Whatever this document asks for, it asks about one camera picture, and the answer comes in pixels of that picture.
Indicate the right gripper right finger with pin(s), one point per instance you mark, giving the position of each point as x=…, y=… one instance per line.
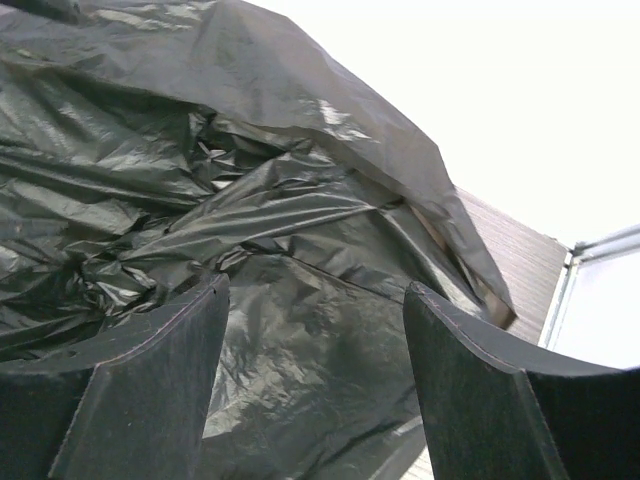
x=497, y=407

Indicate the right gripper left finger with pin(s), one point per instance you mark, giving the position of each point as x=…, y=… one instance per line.
x=129, y=403

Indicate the black trash bag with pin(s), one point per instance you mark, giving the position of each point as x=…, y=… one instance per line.
x=171, y=139

